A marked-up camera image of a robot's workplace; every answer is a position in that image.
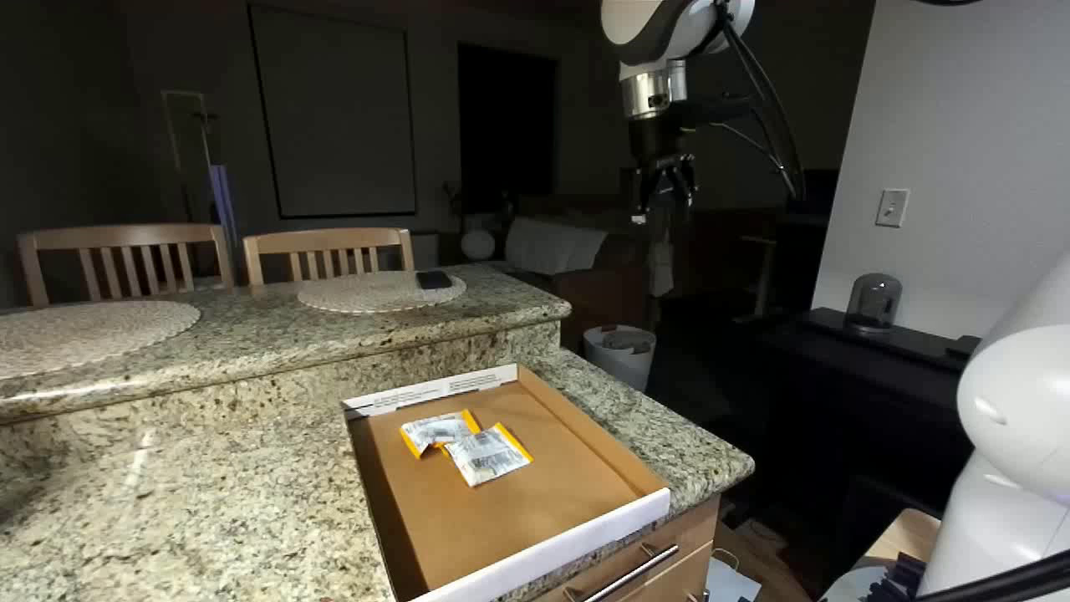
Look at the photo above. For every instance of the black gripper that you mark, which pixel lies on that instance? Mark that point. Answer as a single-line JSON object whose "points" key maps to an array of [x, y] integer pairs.
{"points": [[660, 142]]}

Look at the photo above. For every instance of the yellow silver sachet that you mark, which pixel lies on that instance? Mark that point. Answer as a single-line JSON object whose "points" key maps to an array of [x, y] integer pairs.
{"points": [[488, 454], [430, 432]]}

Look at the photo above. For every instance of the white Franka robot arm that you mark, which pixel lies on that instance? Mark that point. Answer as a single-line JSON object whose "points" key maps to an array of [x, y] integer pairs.
{"points": [[1006, 445]]}

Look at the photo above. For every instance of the light grey sofa cushion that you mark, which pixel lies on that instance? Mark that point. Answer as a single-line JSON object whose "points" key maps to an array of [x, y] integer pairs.
{"points": [[555, 245]]}

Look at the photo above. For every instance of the white trash bin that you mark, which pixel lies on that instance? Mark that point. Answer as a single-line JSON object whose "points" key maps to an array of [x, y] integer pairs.
{"points": [[619, 355]]}

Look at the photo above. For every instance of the round white lamp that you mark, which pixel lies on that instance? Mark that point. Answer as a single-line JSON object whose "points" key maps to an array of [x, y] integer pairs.
{"points": [[478, 245]]}

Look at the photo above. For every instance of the metal kettle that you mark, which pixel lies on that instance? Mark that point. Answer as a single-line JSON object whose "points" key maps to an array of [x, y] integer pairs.
{"points": [[874, 300]]}

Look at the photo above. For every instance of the small black flat device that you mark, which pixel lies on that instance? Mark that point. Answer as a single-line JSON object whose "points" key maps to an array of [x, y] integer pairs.
{"points": [[437, 280]]}

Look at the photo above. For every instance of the black side table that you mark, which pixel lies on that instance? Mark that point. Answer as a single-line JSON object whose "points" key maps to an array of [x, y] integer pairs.
{"points": [[857, 412]]}

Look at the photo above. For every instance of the round woven placemat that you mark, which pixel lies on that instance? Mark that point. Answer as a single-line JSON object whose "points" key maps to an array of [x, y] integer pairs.
{"points": [[85, 337], [374, 294]]}

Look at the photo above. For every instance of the wooden slatted chair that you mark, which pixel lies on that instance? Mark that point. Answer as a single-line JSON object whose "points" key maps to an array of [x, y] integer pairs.
{"points": [[329, 255], [123, 264]]}

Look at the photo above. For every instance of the wooden counter drawer front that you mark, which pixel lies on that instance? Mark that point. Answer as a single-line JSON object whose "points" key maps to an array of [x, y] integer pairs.
{"points": [[681, 546]]}

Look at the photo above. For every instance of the purple glowing panel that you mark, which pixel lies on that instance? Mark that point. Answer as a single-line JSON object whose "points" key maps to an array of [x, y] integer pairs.
{"points": [[221, 213]]}

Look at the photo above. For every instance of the white wall light switch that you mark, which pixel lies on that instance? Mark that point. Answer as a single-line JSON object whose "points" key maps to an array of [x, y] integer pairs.
{"points": [[890, 209]]}

